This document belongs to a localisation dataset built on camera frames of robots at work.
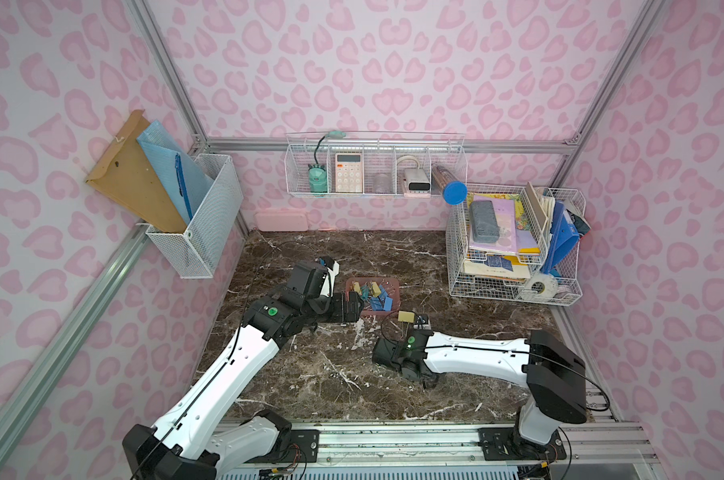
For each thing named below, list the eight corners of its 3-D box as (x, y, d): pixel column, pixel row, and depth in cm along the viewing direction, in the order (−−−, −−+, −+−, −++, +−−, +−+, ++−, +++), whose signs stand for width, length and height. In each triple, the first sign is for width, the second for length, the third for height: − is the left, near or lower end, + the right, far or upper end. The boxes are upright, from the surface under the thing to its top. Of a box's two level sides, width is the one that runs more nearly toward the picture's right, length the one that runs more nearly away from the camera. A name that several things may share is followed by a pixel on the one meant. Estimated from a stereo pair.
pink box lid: (258, 232, 123) (251, 216, 117) (260, 224, 126) (254, 208, 120) (307, 232, 123) (303, 216, 116) (309, 224, 126) (305, 208, 120)
